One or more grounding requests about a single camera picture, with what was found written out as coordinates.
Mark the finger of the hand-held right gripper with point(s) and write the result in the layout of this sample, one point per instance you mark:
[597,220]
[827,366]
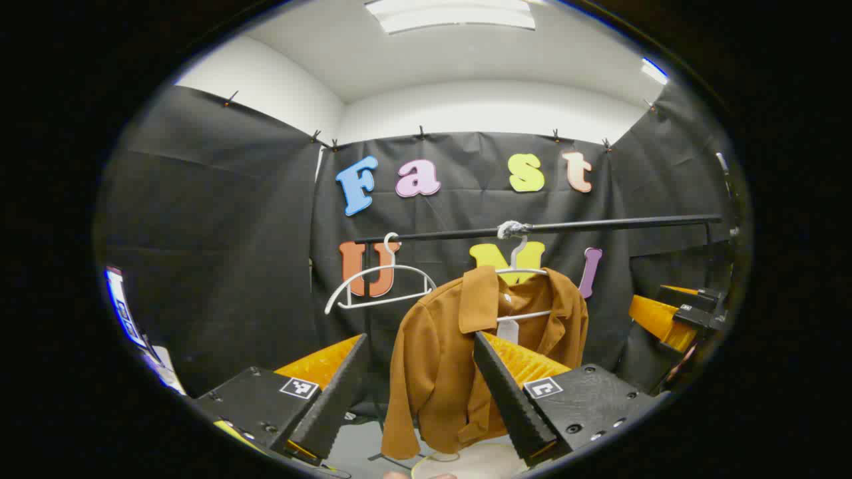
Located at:
[692,297]
[655,319]

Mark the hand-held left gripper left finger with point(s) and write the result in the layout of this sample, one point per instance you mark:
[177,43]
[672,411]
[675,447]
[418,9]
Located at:
[336,399]

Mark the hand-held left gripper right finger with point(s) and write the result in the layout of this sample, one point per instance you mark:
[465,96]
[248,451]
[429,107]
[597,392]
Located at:
[509,399]

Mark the white laundry hamper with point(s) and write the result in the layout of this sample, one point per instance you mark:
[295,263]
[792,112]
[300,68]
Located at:
[472,462]

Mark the brown jacket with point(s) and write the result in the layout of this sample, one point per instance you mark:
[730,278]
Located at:
[436,359]

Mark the white clothes hanger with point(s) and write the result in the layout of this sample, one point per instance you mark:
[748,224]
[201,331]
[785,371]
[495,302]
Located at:
[518,256]
[383,273]

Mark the grey tape wrap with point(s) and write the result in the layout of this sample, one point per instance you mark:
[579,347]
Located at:
[514,230]

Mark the white panel with blue edge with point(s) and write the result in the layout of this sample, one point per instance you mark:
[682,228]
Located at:
[126,313]

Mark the small ceiling light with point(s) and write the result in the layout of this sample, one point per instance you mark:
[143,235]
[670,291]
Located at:
[655,70]

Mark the large ceiling light panel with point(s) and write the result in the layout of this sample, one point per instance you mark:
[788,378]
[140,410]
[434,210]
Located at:
[452,14]

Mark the black clothes rail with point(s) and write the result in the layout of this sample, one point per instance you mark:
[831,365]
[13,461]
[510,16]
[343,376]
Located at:
[599,226]

